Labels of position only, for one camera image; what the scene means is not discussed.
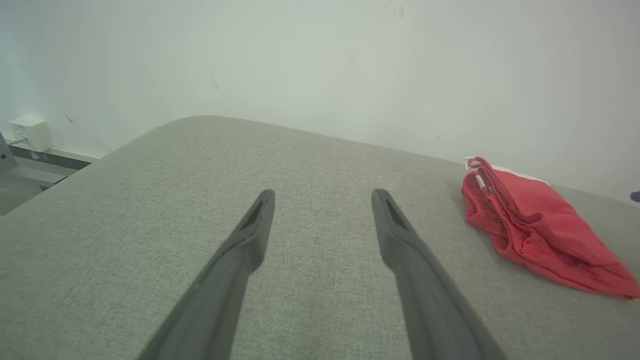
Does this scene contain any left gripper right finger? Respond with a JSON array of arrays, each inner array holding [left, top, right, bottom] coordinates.
[[371, 188, 506, 360]]

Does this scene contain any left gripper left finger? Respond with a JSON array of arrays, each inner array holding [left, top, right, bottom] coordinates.
[[137, 188, 276, 360]]

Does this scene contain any red basketball jersey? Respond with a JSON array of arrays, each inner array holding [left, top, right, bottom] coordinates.
[[461, 169, 532, 262]]

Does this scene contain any red shorts white stripe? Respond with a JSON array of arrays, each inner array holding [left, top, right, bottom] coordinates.
[[466, 156, 640, 301]]

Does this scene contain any wall baseboard strip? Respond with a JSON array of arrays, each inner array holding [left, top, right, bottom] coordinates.
[[9, 145, 98, 172]]

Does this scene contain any white wall power adapter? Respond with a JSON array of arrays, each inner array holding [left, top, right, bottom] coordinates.
[[8, 116, 55, 152]]

